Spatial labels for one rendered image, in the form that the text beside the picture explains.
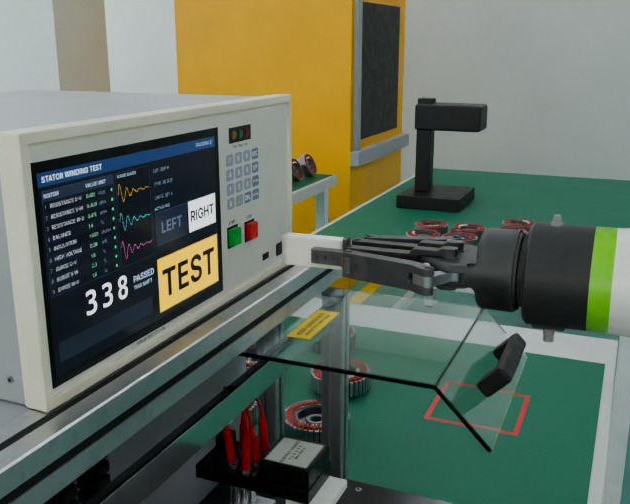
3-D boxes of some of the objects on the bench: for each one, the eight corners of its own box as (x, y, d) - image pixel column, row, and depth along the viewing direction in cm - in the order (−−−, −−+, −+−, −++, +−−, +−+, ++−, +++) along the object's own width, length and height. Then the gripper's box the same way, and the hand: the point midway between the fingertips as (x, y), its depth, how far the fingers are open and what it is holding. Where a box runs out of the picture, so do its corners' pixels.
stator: (298, 388, 143) (298, 370, 142) (335, 369, 151) (335, 352, 150) (345, 406, 136) (345, 387, 135) (381, 385, 145) (381, 367, 144)
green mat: (605, 364, 154) (605, 363, 154) (582, 538, 100) (582, 537, 100) (204, 305, 190) (204, 304, 190) (27, 409, 135) (27, 408, 135)
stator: (276, 446, 122) (276, 426, 121) (289, 414, 133) (289, 395, 132) (345, 452, 121) (345, 431, 120) (353, 419, 131) (353, 400, 130)
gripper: (510, 335, 64) (256, 302, 73) (530, 290, 75) (310, 266, 84) (515, 249, 62) (254, 225, 71) (536, 216, 73) (309, 200, 82)
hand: (316, 251), depth 76 cm, fingers closed
